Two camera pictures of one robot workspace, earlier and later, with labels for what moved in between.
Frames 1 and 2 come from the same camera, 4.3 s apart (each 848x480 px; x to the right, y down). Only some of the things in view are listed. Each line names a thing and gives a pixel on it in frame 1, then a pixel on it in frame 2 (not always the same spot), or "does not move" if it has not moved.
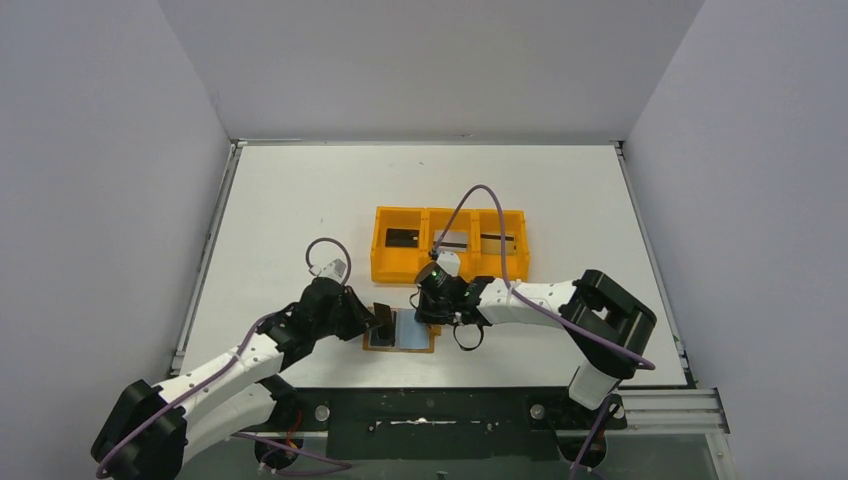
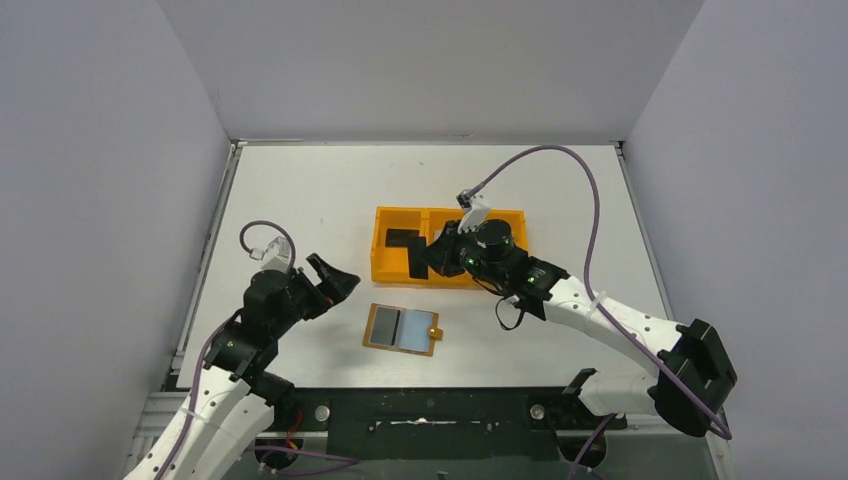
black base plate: [446, 423] does not move
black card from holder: [385, 331] → [418, 260]
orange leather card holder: [397, 330] does not move
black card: [405, 238] does not move
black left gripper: [361, 315] → [312, 291]
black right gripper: [429, 312] → [448, 250]
